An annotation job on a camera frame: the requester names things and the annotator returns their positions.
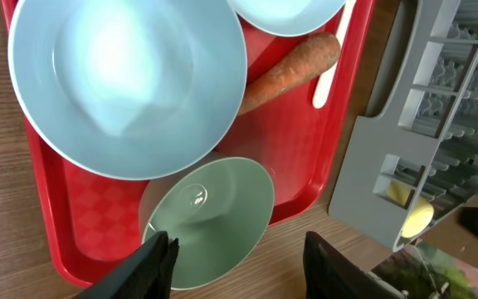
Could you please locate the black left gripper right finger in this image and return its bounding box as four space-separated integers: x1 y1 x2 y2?
303 231 405 299

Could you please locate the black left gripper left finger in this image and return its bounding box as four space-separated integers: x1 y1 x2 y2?
75 232 179 299

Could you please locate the mint green bowl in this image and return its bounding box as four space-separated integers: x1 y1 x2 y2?
139 152 275 291

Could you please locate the yellow plastic cup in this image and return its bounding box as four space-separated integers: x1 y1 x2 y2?
387 182 434 238

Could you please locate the light blue bowl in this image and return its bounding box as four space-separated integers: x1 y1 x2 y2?
7 0 247 180

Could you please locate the grey dishwasher rack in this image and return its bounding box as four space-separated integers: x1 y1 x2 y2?
329 0 478 251

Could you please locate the white plastic spoon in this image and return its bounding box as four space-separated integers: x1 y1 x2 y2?
312 0 357 109

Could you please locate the orange carrot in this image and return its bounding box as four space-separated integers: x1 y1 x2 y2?
238 32 341 115

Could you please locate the large light blue plate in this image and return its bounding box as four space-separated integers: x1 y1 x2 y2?
227 0 345 37

